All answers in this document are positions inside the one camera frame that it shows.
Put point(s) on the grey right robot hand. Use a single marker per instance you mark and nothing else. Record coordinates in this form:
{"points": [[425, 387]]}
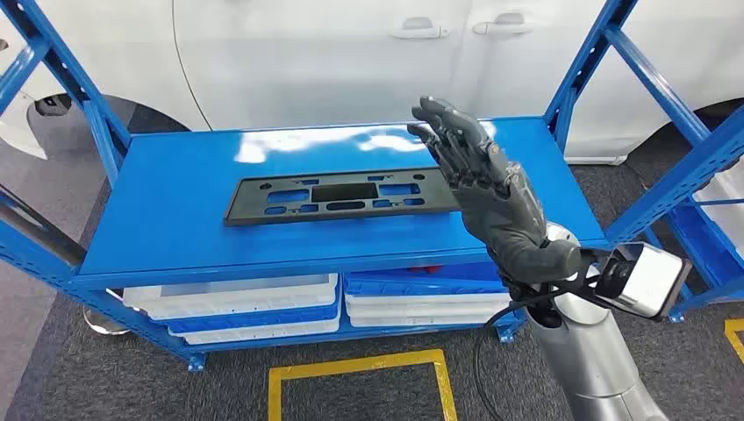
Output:
{"points": [[500, 215]]}

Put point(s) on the black plastic panel part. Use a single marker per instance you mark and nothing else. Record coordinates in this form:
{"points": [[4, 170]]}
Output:
{"points": [[244, 203]]}

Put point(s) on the blue metal shelf rack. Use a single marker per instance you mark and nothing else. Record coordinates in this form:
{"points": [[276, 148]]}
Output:
{"points": [[697, 244], [174, 221]]}

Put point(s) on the white car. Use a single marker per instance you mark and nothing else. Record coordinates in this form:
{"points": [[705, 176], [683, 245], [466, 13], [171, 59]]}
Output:
{"points": [[290, 58]]}

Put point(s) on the chrome round base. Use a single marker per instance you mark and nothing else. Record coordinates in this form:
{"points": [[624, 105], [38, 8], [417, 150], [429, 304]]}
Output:
{"points": [[104, 325]]}

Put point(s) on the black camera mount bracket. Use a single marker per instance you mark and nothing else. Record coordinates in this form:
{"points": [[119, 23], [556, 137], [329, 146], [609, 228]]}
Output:
{"points": [[584, 282]]}

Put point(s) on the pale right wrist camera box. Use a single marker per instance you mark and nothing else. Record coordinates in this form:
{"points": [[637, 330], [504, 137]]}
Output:
{"points": [[651, 282]]}

